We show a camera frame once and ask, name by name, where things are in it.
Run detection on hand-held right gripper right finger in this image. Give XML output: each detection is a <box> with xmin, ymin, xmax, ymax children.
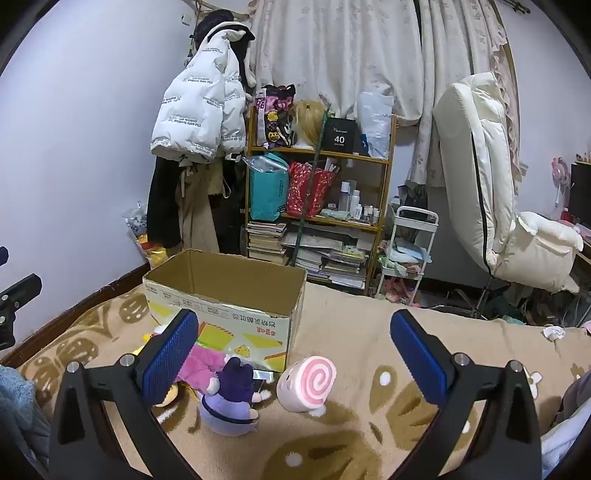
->
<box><xmin>389</xmin><ymin>308</ymin><xmax>543</xmax><ymax>480</ymax></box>

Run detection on wooden shelf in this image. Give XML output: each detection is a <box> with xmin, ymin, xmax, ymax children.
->
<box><xmin>245</xmin><ymin>104</ymin><xmax>398</xmax><ymax>296</ymax></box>

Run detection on brown patterned blanket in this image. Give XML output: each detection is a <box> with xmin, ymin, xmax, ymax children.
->
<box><xmin>0</xmin><ymin>277</ymin><xmax>591</xmax><ymax>480</ymax></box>

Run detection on cream padded chair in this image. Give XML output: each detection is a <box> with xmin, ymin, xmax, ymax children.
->
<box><xmin>431</xmin><ymin>71</ymin><xmax>585</xmax><ymax>319</ymax></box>

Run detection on pile of thin books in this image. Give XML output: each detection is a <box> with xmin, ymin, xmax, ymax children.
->
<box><xmin>281</xmin><ymin>226</ymin><xmax>377</xmax><ymax>291</ymax></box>

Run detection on pink toys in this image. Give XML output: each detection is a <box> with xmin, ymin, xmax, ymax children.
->
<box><xmin>383</xmin><ymin>277</ymin><xmax>420</xmax><ymax>306</ymax></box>

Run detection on pink swirl plush toy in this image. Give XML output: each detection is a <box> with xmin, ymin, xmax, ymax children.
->
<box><xmin>276</xmin><ymin>355</ymin><xmax>338</xmax><ymax>418</ymax></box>

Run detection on white puffer jacket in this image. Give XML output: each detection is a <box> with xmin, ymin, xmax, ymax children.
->
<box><xmin>150</xmin><ymin>21</ymin><xmax>257</xmax><ymax>162</ymax></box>

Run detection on purple plush toy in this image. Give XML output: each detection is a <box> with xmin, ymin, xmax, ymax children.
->
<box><xmin>199</xmin><ymin>356</ymin><xmax>273</xmax><ymax>437</ymax></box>

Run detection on black coat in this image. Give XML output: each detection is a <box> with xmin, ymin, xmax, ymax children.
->
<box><xmin>148</xmin><ymin>156</ymin><xmax>186</xmax><ymax>250</ymax></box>

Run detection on crinkled white plastic bag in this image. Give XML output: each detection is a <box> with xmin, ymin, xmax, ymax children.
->
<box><xmin>122</xmin><ymin>202</ymin><xmax>151</xmax><ymax>241</ymax></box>

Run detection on black monitor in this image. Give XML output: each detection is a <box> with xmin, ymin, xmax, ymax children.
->
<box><xmin>569</xmin><ymin>161</ymin><xmax>591</xmax><ymax>227</ymax></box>

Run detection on floral cream curtain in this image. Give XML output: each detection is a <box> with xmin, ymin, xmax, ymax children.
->
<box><xmin>249</xmin><ymin>0</ymin><xmax>423</xmax><ymax>126</ymax></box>
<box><xmin>406</xmin><ymin>0</ymin><xmax>522</xmax><ymax>188</ymax></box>

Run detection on stack of thick books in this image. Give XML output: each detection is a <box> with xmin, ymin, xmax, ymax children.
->
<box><xmin>246</xmin><ymin>222</ymin><xmax>289</xmax><ymax>265</ymax></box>

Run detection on printed tote bag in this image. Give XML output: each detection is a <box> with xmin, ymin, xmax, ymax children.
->
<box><xmin>255</xmin><ymin>84</ymin><xmax>296</xmax><ymax>148</ymax></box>

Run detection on white cloth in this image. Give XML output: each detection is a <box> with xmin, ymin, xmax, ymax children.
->
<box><xmin>540</xmin><ymin>408</ymin><xmax>591</xmax><ymax>480</ymax></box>

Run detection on white trolley cart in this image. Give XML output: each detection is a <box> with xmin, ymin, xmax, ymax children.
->
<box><xmin>374</xmin><ymin>207</ymin><xmax>439</xmax><ymax>308</ymax></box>

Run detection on red patterned bag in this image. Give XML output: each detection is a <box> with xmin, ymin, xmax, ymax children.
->
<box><xmin>286</xmin><ymin>161</ymin><xmax>335</xmax><ymax>219</ymax></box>

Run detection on printed cardboard box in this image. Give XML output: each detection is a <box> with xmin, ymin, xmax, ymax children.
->
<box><xmin>142</xmin><ymin>249</ymin><xmax>308</xmax><ymax>374</ymax></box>

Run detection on group of white cosmetic bottles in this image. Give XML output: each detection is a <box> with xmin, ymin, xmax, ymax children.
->
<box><xmin>339</xmin><ymin>180</ymin><xmax>382</xmax><ymax>222</ymax></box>

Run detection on black box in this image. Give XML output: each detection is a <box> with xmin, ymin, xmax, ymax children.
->
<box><xmin>320</xmin><ymin>117</ymin><xmax>362</xmax><ymax>153</ymax></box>

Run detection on white plush toy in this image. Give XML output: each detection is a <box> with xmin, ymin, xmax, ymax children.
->
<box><xmin>142</xmin><ymin>322</ymin><xmax>168</xmax><ymax>344</ymax></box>

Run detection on yellow plush toy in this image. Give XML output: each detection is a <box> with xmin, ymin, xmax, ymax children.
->
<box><xmin>130</xmin><ymin>342</ymin><xmax>182</xmax><ymax>408</ymax></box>

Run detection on blue grey fleece cloth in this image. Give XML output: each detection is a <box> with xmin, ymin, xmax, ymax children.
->
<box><xmin>0</xmin><ymin>364</ymin><xmax>51</xmax><ymax>472</ymax></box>

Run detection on green pole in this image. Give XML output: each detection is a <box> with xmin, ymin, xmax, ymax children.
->
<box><xmin>291</xmin><ymin>104</ymin><xmax>334</xmax><ymax>268</ymax></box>

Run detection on blonde wig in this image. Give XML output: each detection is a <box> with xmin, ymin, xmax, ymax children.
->
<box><xmin>290</xmin><ymin>99</ymin><xmax>329</xmax><ymax>149</ymax></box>

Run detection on yellow snack packets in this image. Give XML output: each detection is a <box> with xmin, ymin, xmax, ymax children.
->
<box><xmin>136</xmin><ymin>234</ymin><xmax>170</xmax><ymax>271</ymax></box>

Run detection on light blue cloth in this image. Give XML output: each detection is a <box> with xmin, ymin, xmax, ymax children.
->
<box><xmin>390</xmin><ymin>242</ymin><xmax>426</xmax><ymax>265</ymax></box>

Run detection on teal paper bag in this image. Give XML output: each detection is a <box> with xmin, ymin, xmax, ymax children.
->
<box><xmin>249</xmin><ymin>154</ymin><xmax>291</xmax><ymax>222</ymax></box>

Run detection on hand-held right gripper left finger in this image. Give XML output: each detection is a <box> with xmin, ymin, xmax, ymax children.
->
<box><xmin>48</xmin><ymin>308</ymin><xmax>204</xmax><ymax>480</ymax></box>

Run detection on beige trousers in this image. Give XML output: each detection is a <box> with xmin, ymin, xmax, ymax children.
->
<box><xmin>177</xmin><ymin>161</ymin><xmax>232</xmax><ymax>254</ymax></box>

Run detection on clear plastic bag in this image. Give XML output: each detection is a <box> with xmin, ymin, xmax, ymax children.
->
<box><xmin>242</xmin><ymin>154</ymin><xmax>289</xmax><ymax>175</ymax></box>

